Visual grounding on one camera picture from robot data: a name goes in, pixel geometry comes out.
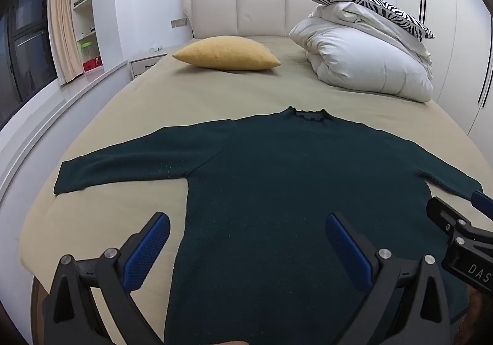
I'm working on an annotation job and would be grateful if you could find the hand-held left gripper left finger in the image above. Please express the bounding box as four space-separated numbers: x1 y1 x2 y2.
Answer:
42 211 171 345

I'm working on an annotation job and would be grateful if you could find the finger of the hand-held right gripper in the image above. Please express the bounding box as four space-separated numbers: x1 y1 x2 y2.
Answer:
471 191 493 221
426 197 476 242

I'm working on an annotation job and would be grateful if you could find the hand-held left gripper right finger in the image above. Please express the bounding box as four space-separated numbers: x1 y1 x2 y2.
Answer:
325 213 452 345

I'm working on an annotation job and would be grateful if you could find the dark green sweater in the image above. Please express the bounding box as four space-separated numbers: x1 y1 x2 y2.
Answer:
54 106 484 345

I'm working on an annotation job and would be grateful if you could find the bed with beige sheet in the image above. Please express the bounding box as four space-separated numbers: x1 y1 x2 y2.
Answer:
19 36 484 345

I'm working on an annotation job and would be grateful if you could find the white folded duvet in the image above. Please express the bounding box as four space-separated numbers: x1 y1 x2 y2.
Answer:
289 2 434 103

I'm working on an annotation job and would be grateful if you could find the white wardrobe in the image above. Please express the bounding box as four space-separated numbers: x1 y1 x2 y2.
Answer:
395 0 493 161

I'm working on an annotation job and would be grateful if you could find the white nightstand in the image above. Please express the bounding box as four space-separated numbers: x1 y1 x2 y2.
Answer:
129 52 169 79

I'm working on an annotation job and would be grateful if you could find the yellow pillow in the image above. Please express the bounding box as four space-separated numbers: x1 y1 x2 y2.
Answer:
172 36 282 71

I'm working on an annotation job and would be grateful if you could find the zebra striped pillow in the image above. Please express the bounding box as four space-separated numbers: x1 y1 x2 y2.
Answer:
305 0 435 39

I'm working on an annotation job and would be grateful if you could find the dark window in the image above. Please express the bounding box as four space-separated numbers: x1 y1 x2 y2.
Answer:
0 0 58 130

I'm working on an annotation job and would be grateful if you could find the white shelf unit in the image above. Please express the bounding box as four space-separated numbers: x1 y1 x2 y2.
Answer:
70 0 104 74

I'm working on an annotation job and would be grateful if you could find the beige curtain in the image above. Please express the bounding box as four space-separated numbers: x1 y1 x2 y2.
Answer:
48 0 83 84

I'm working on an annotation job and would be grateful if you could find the beige leather headboard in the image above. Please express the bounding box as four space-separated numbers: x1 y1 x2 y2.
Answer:
182 0 320 39

